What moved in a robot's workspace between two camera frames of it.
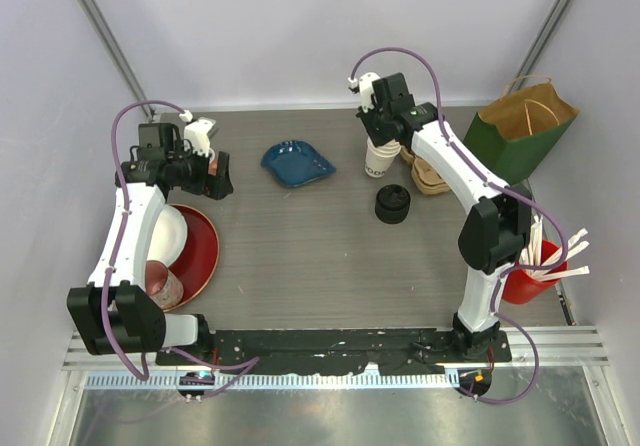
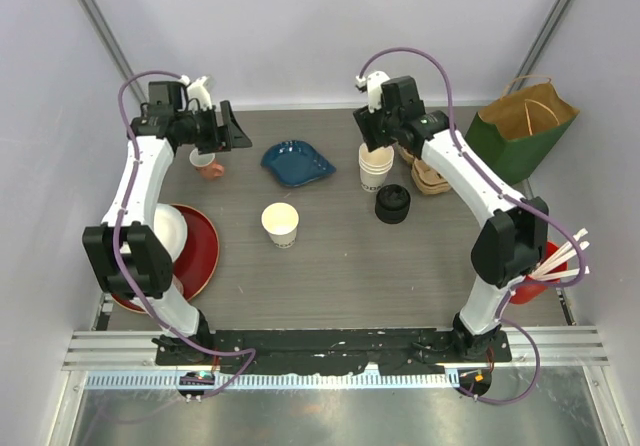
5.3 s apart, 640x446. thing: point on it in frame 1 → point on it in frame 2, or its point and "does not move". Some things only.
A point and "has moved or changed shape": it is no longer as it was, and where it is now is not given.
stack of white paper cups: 379,158 has moved or changed shape
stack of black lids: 392,203 does not move
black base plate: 341,352 does not move
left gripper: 218,186 → 219,141
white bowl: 168,236 does not move
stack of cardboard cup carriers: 423,176 does not move
